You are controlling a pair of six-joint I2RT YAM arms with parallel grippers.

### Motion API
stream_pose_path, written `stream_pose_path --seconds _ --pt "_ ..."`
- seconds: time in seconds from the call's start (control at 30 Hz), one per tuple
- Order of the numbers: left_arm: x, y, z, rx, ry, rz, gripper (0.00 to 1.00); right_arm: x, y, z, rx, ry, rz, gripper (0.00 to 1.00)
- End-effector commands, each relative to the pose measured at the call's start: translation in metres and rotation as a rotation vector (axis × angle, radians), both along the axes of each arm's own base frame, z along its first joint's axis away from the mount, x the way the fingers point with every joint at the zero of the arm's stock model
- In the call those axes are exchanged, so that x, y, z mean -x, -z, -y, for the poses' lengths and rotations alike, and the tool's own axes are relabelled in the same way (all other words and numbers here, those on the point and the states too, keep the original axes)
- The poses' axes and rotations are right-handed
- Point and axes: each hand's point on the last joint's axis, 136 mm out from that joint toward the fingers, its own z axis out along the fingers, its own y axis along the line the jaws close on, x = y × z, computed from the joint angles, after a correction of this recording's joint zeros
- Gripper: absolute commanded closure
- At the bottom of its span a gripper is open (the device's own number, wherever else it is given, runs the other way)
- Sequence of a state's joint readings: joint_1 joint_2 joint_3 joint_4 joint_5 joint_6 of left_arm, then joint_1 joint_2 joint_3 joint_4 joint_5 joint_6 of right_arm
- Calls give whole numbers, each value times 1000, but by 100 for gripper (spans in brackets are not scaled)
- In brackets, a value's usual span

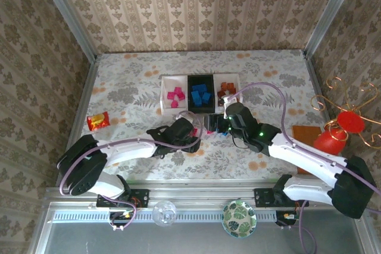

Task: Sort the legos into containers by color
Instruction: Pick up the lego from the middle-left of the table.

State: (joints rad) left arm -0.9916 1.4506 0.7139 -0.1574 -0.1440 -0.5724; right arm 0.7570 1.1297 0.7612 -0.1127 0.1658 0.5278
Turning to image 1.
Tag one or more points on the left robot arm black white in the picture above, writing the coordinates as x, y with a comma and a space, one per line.
83, 170

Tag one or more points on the white plastic bin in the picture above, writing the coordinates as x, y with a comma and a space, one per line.
218, 78
166, 83

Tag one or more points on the black plastic bin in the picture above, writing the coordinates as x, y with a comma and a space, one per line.
190, 80

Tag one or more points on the brown wooden board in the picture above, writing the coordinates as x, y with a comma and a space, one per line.
305, 135

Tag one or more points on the clear glass bowl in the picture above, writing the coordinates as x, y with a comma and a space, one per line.
164, 213

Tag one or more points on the red yellow snack packet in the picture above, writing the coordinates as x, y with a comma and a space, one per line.
98, 121

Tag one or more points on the floral tablecloth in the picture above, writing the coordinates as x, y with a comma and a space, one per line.
134, 66

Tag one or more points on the red vase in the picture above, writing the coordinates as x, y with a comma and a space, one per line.
327, 144

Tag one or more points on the green leaf patterned bowl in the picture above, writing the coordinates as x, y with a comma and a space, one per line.
239, 219

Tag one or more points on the black connector block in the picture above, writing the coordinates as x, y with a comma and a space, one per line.
285, 217
119, 217

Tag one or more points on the grey metal panel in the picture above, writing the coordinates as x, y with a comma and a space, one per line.
193, 242

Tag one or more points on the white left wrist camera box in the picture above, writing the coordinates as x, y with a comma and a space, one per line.
185, 119

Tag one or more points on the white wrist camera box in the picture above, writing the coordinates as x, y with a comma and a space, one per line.
229, 99
185, 119

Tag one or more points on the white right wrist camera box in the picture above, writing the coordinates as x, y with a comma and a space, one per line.
229, 99

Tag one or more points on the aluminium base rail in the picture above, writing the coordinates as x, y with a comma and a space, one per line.
202, 191

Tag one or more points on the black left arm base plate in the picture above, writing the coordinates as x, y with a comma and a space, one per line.
141, 197

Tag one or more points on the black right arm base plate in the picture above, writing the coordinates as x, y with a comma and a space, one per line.
262, 197

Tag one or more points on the aluminium side rail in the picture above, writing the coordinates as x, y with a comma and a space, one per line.
78, 117
315, 81

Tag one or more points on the aluminium corner post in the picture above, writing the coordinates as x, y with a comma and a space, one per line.
68, 13
329, 13

